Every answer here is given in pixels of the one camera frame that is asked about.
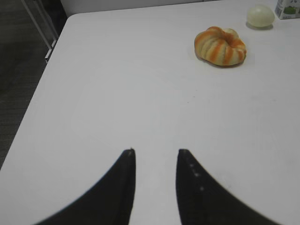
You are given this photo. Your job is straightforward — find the white milk carton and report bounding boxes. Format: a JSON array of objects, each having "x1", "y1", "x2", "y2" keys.
[{"x1": 275, "y1": 0, "x2": 300, "y2": 19}]

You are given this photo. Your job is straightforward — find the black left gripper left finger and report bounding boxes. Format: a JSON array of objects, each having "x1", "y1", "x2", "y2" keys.
[{"x1": 40, "y1": 149, "x2": 136, "y2": 225}]

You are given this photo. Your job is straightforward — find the orange striped bread bun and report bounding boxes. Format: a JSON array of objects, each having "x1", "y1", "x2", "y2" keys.
[{"x1": 194, "y1": 26, "x2": 247, "y2": 67}]

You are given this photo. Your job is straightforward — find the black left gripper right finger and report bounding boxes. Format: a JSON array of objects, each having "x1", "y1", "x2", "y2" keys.
[{"x1": 177, "y1": 149, "x2": 276, "y2": 225}]

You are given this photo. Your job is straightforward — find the white egg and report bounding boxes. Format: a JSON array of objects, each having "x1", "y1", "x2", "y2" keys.
[{"x1": 247, "y1": 4, "x2": 275, "y2": 28}]

